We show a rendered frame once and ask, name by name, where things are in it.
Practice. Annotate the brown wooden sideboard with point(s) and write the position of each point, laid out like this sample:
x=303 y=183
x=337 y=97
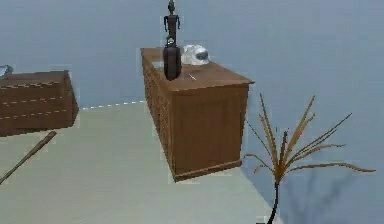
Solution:
x=203 y=126

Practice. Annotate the thin white pen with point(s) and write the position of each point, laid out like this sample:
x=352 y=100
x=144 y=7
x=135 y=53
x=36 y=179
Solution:
x=192 y=77

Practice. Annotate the dark brown figure statue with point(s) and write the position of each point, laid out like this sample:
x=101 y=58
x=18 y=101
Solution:
x=172 y=61

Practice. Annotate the white crumpled object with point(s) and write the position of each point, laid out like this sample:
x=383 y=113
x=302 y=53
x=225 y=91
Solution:
x=195 y=55

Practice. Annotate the dry orange house plant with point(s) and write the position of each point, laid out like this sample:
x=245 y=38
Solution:
x=281 y=160

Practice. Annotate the dark brown chest of drawers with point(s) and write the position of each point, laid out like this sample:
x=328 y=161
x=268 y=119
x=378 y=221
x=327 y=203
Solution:
x=33 y=103

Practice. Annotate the brown wooden stick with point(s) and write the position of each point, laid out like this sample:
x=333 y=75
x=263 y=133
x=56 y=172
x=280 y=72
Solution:
x=28 y=156

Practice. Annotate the pale glass object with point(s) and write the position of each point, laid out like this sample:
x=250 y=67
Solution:
x=4 y=70

